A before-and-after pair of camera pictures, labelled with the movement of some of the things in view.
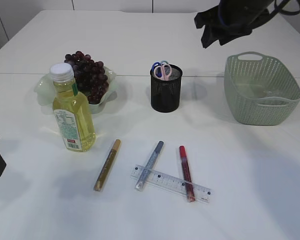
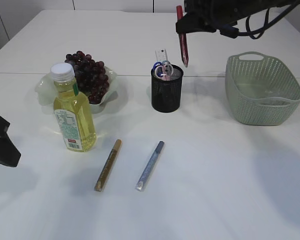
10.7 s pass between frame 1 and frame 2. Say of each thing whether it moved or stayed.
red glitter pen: moved
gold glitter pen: stayed
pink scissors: stayed
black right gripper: moved
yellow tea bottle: stayed
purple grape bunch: stayed
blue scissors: stayed
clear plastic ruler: moved
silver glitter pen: stayed
